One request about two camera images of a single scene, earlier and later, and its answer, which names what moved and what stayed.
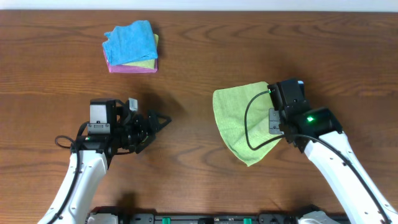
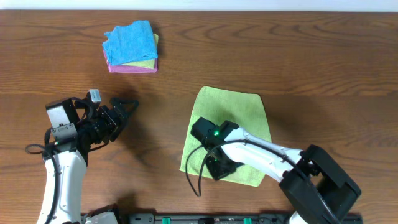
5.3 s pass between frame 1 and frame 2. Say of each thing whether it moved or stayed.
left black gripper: moved
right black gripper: moved
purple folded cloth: stayed
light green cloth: moved
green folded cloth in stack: stayed
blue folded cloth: stayed
